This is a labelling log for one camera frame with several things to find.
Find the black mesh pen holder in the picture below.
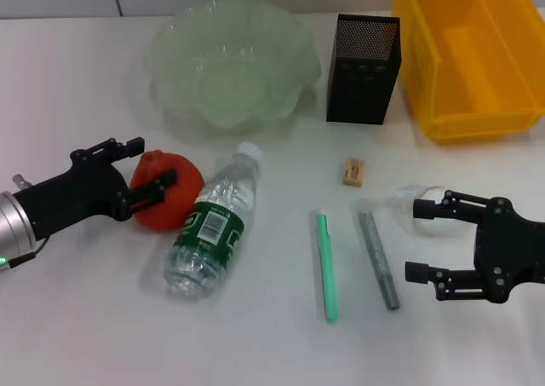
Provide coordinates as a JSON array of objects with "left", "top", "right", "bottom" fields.
[{"left": 325, "top": 13, "right": 402, "bottom": 125}]

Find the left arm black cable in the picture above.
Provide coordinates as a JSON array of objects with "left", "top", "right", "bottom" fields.
[{"left": 0, "top": 237, "right": 50, "bottom": 272}]

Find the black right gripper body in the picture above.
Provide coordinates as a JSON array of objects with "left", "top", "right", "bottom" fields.
[{"left": 473, "top": 196, "right": 545, "bottom": 306}]

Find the clear green-label water bottle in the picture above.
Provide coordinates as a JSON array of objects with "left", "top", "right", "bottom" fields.
[{"left": 163, "top": 141, "right": 264, "bottom": 301}]

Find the white paper ball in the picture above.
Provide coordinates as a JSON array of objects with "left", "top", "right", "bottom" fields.
[{"left": 385, "top": 184, "right": 463, "bottom": 239}]

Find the grey pen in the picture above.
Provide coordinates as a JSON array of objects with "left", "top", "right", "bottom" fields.
[{"left": 352, "top": 199, "right": 401, "bottom": 311}]

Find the yellow plastic bin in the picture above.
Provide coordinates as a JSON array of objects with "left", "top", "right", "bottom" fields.
[{"left": 391, "top": 0, "right": 545, "bottom": 144}]

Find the green pen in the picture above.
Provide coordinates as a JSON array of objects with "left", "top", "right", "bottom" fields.
[{"left": 313, "top": 206, "right": 341, "bottom": 323}]

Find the beige eraser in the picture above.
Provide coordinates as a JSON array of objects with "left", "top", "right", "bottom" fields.
[{"left": 341, "top": 157, "right": 367, "bottom": 187}]

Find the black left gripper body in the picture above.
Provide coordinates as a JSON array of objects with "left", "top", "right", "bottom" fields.
[{"left": 11, "top": 149, "right": 133, "bottom": 241}]

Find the red-orange fruit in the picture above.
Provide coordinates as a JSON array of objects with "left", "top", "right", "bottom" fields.
[{"left": 129, "top": 149, "right": 205, "bottom": 233}]

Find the pale green glass fruit plate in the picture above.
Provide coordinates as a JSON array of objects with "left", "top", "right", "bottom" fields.
[{"left": 146, "top": 0, "right": 321, "bottom": 130}]

